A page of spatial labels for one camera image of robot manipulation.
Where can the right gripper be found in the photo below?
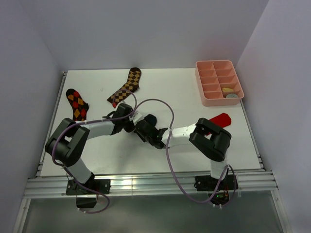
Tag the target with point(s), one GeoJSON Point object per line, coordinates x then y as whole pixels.
{"type": "Point", "coordinates": [143, 139]}

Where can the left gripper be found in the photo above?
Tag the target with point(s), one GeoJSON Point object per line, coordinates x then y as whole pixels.
{"type": "Point", "coordinates": [130, 128]}

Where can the dark navy ankle sock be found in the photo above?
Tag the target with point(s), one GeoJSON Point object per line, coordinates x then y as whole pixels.
{"type": "Point", "coordinates": [151, 119]}

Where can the yellow ankle sock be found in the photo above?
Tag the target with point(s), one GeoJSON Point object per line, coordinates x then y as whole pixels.
{"type": "Point", "coordinates": [225, 89]}

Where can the grey ankle sock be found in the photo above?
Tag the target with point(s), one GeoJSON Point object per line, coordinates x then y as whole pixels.
{"type": "Point", "coordinates": [231, 96]}

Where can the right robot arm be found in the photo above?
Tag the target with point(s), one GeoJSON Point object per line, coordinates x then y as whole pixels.
{"type": "Point", "coordinates": [210, 139]}

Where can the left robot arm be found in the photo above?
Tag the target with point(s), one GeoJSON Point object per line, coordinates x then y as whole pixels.
{"type": "Point", "coordinates": [68, 140]}

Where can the brown tan argyle sock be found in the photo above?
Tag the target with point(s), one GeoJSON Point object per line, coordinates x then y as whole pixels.
{"type": "Point", "coordinates": [132, 85]}

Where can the red orange argyle sock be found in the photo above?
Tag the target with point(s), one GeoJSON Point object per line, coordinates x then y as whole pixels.
{"type": "Point", "coordinates": [78, 105]}

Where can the red santa sock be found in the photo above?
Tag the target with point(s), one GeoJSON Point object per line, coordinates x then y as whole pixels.
{"type": "Point", "coordinates": [222, 120]}

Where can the pink compartment tray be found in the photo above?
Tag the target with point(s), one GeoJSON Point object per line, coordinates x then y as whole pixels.
{"type": "Point", "coordinates": [212, 76]}

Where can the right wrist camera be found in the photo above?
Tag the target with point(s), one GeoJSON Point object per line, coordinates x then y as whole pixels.
{"type": "Point", "coordinates": [136, 117]}

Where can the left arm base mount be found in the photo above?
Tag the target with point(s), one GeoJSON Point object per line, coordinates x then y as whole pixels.
{"type": "Point", "coordinates": [87, 195]}

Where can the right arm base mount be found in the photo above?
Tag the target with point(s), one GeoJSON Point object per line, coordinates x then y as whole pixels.
{"type": "Point", "coordinates": [225, 191]}

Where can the aluminium frame rail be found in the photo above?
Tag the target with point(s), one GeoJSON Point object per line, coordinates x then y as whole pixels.
{"type": "Point", "coordinates": [142, 185]}

